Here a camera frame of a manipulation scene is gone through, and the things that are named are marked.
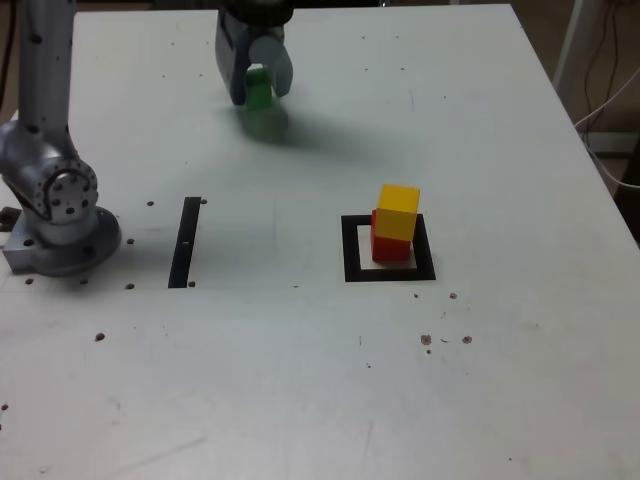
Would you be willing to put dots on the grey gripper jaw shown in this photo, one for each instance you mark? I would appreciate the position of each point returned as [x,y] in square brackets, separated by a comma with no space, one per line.
[231,65]
[277,60]

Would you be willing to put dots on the green cube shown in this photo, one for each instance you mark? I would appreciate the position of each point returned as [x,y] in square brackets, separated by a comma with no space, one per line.
[257,95]

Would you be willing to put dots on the yellow cube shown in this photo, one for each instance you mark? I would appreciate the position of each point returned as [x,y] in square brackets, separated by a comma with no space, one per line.
[397,215]

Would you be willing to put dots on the red cube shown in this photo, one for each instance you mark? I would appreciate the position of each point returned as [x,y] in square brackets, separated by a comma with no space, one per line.
[390,251]

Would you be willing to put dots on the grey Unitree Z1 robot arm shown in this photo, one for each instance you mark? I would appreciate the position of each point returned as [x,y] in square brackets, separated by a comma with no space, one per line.
[45,75]

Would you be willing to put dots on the black tape square outline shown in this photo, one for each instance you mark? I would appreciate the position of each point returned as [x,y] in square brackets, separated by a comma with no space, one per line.
[350,250]

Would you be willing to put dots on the black tape strip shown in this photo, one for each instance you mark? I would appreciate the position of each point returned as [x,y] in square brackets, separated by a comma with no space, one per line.
[182,250]

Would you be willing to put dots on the white post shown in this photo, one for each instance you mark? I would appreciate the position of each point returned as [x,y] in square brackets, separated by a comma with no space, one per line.
[570,50]

